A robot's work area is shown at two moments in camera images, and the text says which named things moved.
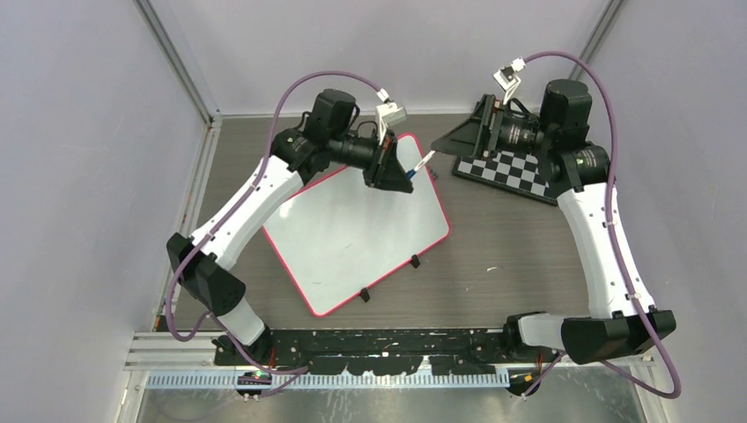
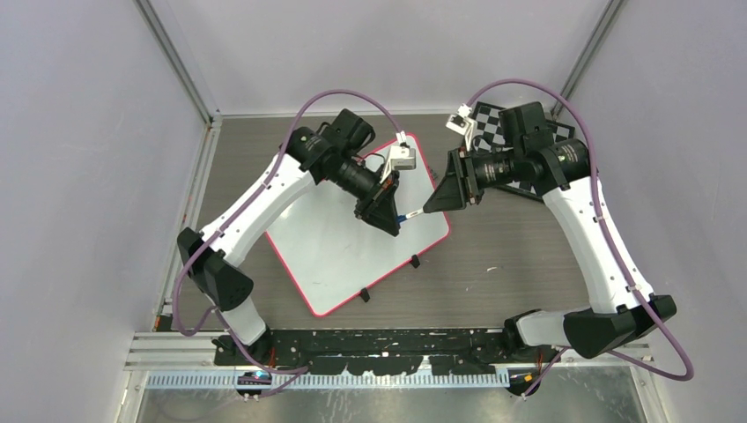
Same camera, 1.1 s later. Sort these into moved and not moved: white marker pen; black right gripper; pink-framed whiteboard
Moved: white marker pen; black right gripper
Not moved: pink-framed whiteboard
